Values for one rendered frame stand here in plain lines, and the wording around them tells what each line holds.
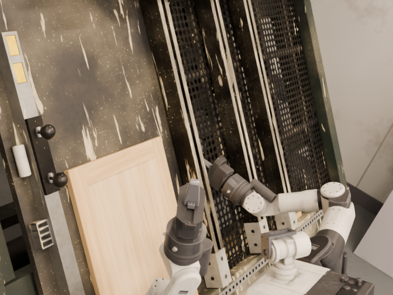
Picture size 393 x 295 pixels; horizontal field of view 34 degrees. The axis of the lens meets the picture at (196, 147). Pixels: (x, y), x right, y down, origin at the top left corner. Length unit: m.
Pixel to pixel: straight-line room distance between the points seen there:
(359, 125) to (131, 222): 3.45
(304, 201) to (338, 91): 3.11
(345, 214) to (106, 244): 0.73
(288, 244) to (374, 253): 3.07
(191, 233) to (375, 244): 3.42
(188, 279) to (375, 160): 3.91
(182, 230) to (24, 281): 0.56
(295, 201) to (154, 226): 0.47
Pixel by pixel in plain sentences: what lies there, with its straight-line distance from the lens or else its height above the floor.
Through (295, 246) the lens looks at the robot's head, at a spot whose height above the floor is 1.44.
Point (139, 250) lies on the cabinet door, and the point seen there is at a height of 1.09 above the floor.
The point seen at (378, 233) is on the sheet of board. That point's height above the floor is 0.21.
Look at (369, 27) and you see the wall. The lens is 5.03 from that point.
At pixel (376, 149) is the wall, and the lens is 5.19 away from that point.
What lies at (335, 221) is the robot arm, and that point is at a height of 1.38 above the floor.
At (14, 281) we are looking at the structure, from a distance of 1.70.
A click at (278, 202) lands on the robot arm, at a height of 1.28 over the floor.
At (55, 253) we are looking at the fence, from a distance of 1.71.
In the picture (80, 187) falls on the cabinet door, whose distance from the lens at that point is 1.79.
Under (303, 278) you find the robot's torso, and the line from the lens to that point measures 1.70.
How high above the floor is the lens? 2.29
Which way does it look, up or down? 27 degrees down
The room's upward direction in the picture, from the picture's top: 23 degrees clockwise
